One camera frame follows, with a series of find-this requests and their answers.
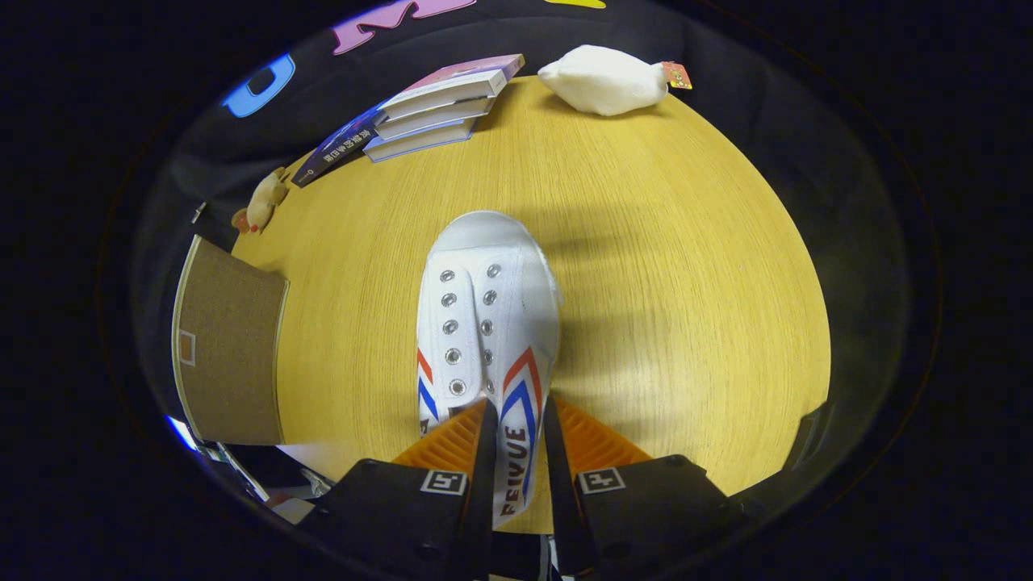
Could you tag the white striped canvas shoe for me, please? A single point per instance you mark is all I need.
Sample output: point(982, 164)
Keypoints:
point(484, 307)

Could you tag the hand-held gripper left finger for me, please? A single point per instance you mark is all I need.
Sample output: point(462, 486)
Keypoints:
point(387, 508)

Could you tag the white book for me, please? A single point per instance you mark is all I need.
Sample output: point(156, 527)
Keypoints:
point(428, 119)

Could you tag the beige fabric storage box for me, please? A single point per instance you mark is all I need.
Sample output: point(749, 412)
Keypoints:
point(234, 347)

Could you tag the light blue cover book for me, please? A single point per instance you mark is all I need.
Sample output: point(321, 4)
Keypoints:
point(416, 144)

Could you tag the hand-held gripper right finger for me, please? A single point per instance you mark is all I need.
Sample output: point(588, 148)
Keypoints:
point(646, 508)

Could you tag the brown plush toy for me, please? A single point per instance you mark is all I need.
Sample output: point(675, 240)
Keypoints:
point(266, 202)

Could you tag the dark blue book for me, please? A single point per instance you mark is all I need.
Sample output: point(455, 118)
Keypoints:
point(339, 149)

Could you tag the black backdrop cloth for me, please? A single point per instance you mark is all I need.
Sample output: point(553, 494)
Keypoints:
point(726, 64)

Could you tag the bright lit screen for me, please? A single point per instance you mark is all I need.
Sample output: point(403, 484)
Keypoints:
point(181, 433)

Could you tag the pink cover book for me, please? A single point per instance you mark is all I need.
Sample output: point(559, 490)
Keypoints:
point(460, 81)

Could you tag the white plush toy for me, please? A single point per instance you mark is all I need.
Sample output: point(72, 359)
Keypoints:
point(601, 81)

